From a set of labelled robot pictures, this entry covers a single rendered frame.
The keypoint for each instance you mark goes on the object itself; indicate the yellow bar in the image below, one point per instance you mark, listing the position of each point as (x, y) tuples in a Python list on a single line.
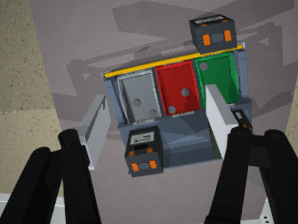
[(166, 61)]

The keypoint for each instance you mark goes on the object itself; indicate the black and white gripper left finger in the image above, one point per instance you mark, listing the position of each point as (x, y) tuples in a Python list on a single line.
[(32, 202)]

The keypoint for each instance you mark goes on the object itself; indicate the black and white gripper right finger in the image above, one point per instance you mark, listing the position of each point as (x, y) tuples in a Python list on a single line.
[(234, 142)]

